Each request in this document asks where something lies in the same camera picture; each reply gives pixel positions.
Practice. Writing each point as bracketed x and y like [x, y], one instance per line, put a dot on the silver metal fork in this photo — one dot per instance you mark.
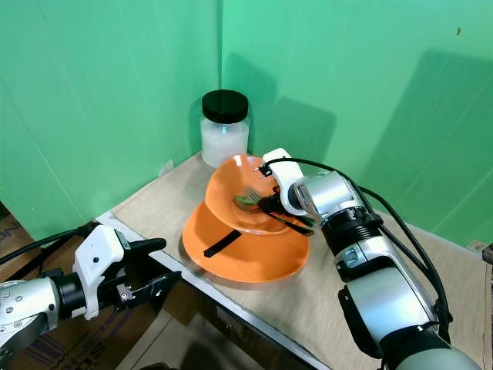
[248, 195]

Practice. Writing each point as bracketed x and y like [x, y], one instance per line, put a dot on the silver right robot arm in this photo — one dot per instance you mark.
[377, 285]

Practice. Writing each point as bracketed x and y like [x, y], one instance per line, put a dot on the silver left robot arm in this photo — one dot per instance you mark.
[27, 304]

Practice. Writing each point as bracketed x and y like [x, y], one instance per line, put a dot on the thin black stick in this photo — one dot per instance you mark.
[293, 223]

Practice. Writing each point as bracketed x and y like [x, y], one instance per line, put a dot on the orange plastic bowl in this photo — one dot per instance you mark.
[227, 193]

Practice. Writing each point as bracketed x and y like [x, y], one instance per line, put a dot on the orange plastic plate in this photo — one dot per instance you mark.
[258, 258]

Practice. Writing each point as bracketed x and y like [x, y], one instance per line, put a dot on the flat black strip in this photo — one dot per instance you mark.
[222, 243]

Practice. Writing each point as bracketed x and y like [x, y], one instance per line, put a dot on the clear jar with black lid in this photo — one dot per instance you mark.
[224, 137]

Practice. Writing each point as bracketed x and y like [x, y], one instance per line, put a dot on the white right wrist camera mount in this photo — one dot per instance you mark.
[286, 179]

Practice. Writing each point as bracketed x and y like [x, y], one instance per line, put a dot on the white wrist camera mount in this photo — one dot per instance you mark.
[98, 254]
[286, 179]

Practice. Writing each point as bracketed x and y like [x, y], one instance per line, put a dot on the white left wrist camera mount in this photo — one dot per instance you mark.
[98, 254]

